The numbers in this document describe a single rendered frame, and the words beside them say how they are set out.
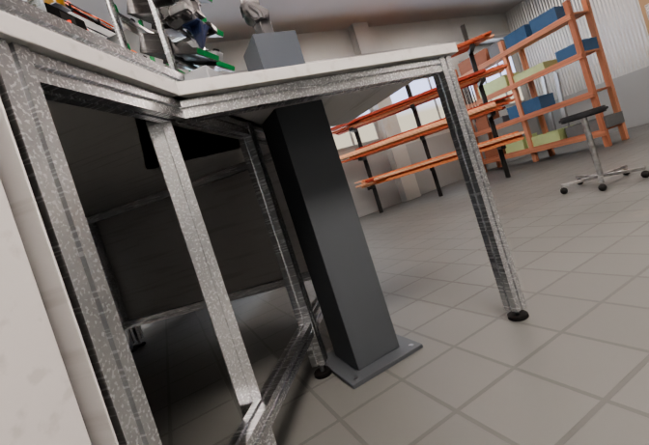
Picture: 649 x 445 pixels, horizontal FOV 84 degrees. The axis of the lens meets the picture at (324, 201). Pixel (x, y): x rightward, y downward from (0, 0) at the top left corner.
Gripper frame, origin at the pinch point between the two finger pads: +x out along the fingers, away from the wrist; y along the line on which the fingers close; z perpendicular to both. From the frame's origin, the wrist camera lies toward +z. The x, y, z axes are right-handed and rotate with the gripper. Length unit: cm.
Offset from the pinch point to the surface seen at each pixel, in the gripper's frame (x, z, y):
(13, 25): 29, -9, 72
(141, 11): -30.2, 29.4, -22.5
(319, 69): 29.0, -35.6, 19.7
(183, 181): 48, -5, 40
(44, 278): 58, -6, 75
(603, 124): 76, -315, -415
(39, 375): 67, -7, 79
